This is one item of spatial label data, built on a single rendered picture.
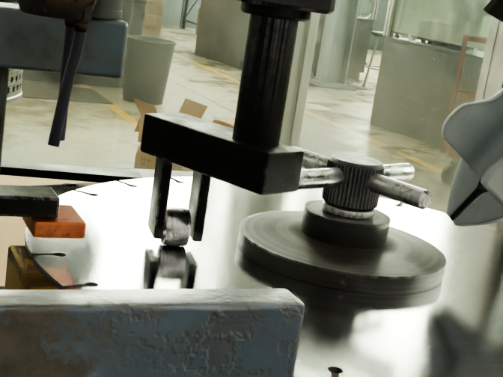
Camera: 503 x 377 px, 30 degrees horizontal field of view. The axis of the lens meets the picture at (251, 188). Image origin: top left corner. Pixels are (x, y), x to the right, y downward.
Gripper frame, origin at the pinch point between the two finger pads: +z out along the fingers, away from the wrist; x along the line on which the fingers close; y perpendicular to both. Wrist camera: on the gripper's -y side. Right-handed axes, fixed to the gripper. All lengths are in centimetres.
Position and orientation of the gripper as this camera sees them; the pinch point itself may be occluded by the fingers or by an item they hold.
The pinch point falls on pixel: (476, 206)
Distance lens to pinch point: 53.0
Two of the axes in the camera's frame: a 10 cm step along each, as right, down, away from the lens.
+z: -5.9, 6.9, 4.1
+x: 4.4, 7.0, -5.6
